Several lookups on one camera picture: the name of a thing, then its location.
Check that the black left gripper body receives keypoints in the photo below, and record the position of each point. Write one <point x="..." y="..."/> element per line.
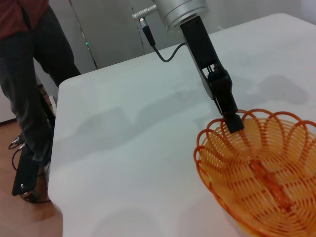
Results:
<point x="200" y="49"/>

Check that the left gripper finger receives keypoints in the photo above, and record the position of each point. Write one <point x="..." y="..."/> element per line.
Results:
<point x="223" y="93"/>

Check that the orange plastic woven basket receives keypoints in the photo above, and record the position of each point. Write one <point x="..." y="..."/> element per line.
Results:
<point x="271" y="182"/>

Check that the grey metal cabinet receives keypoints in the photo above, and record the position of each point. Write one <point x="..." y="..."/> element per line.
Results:
<point x="111" y="32"/>

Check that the person in dark trousers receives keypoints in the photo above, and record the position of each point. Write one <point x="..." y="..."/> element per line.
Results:
<point x="37" y="61"/>

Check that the dark round base foot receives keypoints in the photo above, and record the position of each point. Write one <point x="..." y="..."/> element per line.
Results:
<point x="29" y="196"/>

